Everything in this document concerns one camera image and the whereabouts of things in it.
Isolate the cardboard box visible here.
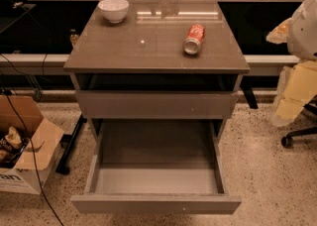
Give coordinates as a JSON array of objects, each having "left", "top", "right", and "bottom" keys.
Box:
[{"left": 0, "top": 95, "right": 64, "bottom": 194}]

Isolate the small bottle behind cabinet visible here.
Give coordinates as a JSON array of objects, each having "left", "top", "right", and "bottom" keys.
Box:
[{"left": 69, "top": 29, "right": 79, "bottom": 46}]

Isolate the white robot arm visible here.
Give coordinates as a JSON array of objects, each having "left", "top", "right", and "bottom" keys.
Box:
[{"left": 266, "top": 0, "right": 317, "bottom": 127}]

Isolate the black table leg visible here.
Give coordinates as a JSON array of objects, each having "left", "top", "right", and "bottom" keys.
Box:
[{"left": 55, "top": 115, "right": 86, "bottom": 175}]

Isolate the snack bag in box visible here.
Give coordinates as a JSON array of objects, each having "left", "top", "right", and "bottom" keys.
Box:
[{"left": 0, "top": 126, "right": 27, "bottom": 169}]

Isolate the white ceramic bowl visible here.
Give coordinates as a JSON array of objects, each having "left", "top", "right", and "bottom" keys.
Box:
[{"left": 97, "top": 0, "right": 130, "bottom": 23}]

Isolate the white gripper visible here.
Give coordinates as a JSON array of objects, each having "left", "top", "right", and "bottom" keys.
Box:
[{"left": 265, "top": 18, "right": 317, "bottom": 127}]

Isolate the open grey drawer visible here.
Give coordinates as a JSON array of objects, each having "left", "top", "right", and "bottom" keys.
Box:
[{"left": 71, "top": 120, "right": 241, "bottom": 214}]

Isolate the closed grey upper drawer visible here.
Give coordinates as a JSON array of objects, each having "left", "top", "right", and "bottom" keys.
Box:
[{"left": 75, "top": 90, "right": 238, "bottom": 119}]

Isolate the red coke can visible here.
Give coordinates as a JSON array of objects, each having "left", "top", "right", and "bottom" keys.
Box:
[{"left": 183, "top": 24, "right": 205, "bottom": 55}]

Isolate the black floor cable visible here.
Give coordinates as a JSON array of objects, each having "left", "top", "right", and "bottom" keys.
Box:
[{"left": 0, "top": 87, "right": 65, "bottom": 226}]

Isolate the black office chair base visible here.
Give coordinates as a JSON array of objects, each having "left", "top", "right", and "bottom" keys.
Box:
[{"left": 280, "top": 104, "right": 317, "bottom": 149}]

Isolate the grey drawer cabinet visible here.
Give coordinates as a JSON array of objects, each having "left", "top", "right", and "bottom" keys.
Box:
[{"left": 64, "top": 0, "right": 250, "bottom": 138}]

